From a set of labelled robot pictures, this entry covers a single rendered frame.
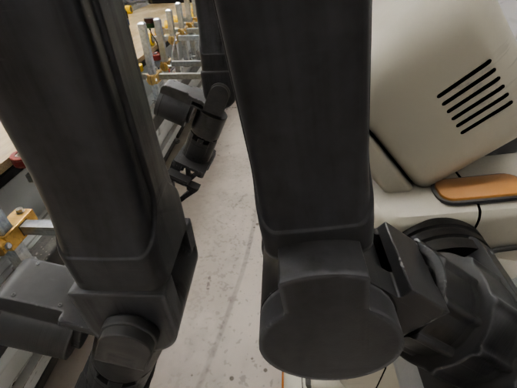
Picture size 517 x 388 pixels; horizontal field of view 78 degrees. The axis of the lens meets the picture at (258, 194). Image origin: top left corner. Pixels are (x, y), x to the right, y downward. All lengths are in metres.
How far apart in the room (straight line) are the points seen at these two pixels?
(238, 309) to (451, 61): 1.53
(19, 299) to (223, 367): 1.32
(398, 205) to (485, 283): 0.10
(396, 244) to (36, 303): 0.24
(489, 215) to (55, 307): 0.35
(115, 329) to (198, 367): 1.36
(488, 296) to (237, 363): 1.37
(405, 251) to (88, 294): 0.19
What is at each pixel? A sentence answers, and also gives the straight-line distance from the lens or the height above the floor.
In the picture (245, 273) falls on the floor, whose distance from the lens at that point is 1.81.
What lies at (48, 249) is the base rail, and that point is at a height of 0.70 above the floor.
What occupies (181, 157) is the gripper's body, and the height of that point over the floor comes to 1.09.
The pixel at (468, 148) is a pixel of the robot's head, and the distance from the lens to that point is 0.32.
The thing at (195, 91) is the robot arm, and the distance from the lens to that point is 0.63.
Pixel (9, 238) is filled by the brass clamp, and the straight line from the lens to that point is 1.05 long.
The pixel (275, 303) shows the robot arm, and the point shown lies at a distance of 0.18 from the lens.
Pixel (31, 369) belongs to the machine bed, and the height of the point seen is 0.17.
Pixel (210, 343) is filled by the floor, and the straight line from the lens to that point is 1.61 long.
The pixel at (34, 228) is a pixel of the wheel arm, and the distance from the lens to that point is 1.05.
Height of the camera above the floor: 1.41
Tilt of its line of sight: 37 degrees down
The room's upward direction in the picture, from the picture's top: 2 degrees counter-clockwise
